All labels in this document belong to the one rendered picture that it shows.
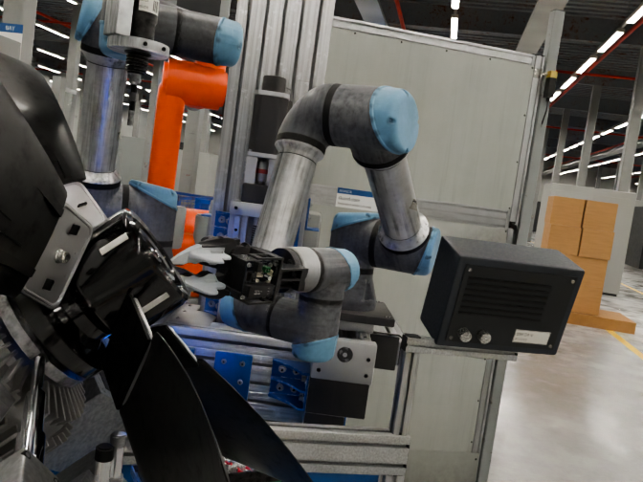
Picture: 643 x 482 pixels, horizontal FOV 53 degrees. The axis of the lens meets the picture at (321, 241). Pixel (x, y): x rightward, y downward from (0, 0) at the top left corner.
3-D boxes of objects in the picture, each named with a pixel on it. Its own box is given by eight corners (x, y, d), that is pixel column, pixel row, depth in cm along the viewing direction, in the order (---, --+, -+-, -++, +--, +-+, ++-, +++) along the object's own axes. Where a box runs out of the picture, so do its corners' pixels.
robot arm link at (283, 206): (279, 68, 121) (205, 320, 112) (332, 71, 116) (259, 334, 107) (303, 97, 131) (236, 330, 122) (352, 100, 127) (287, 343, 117)
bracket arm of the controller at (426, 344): (405, 352, 123) (407, 337, 122) (400, 347, 126) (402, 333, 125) (517, 361, 128) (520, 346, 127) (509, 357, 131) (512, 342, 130)
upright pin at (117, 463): (102, 489, 75) (108, 436, 75) (105, 480, 77) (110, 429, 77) (121, 489, 76) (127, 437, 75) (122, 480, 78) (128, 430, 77)
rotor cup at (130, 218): (82, 399, 62) (198, 323, 63) (-12, 275, 59) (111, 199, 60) (103, 355, 76) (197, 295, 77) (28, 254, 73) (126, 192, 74)
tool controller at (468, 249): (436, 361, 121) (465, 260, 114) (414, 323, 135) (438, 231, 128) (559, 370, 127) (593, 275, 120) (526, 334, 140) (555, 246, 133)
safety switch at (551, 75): (530, 121, 273) (539, 66, 271) (525, 122, 277) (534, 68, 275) (548, 124, 275) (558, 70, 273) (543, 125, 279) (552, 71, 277)
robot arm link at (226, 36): (193, 61, 148) (238, 82, 105) (144, 52, 144) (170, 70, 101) (201, 10, 145) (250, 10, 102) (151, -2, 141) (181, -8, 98)
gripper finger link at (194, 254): (194, 251, 83) (246, 255, 90) (168, 240, 87) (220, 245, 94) (188, 274, 84) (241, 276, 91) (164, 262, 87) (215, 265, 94)
